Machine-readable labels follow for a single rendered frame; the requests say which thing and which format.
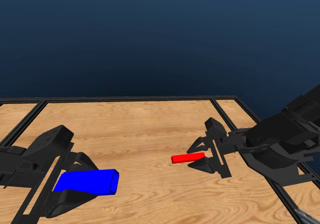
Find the blue hollow socket block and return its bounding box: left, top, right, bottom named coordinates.
left=52, top=168, right=120, bottom=197

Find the thin red peg bar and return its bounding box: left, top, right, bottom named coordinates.
left=171, top=152, right=206, bottom=164

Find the black table frame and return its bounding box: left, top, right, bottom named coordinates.
left=0, top=95, right=320, bottom=224

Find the grey metal frame bracket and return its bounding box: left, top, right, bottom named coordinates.
left=294, top=208, right=317, bottom=224

